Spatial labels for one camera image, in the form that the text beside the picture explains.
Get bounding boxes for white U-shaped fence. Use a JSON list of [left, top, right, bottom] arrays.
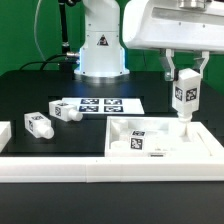
[[0, 127, 224, 183]]

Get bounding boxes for black cables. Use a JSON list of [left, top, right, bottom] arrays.
[[19, 53, 80, 72]]

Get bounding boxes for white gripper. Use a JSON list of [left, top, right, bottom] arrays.
[[123, 0, 224, 81]]

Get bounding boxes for white sheet with markers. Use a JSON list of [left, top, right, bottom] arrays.
[[62, 97, 144, 114]]

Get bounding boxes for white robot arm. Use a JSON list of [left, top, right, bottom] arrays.
[[76, 0, 224, 80]]

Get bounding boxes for white square tabletop part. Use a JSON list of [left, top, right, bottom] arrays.
[[104, 116, 224, 158]]

